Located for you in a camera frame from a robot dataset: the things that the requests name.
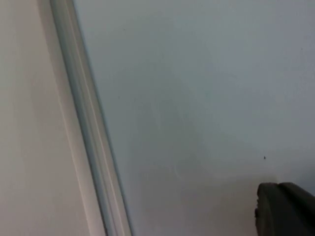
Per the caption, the grey-framed whiteboard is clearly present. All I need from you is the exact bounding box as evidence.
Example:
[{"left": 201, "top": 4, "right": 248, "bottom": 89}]
[{"left": 48, "top": 0, "right": 315, "bottom": 236}]

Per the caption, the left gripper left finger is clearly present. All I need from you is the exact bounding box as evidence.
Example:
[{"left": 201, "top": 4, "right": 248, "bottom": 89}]
[{"left": 254, "top": 182, "right": 284, "bottom": 236}]

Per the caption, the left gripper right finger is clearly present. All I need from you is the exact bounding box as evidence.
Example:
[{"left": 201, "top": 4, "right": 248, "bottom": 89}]
[{"left": 278, "top": 181, "right": 315, "bottom": 236}]

